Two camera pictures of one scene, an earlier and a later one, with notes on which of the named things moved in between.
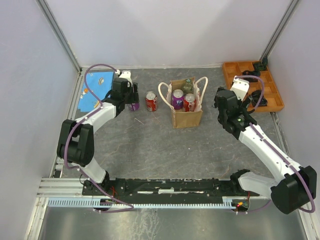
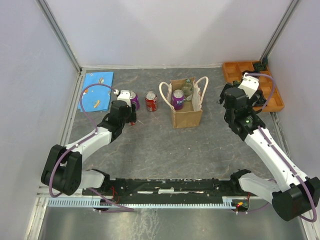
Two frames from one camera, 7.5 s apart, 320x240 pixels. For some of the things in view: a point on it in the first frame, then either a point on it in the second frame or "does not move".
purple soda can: [177, 97] does not move
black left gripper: [134, 95] -> [132, 115]
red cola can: [151, 101] does not move
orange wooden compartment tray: [264, 95] does not move
